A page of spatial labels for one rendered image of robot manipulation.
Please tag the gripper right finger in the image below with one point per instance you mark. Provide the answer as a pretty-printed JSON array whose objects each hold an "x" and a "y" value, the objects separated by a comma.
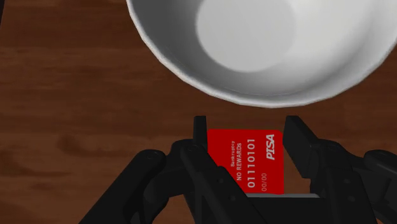
[{"x": 338, "y": 173}]

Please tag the red card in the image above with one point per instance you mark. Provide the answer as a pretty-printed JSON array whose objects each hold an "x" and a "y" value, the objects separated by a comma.
[{"x": 254, "y": 161}]

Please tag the white bowl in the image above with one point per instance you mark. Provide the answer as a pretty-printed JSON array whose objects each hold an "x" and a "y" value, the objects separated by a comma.
[{"x": 263, "y": 49}]

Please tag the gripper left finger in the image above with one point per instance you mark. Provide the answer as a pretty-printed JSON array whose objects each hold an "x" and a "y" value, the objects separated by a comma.
[{"x": 186, "y": 173}]

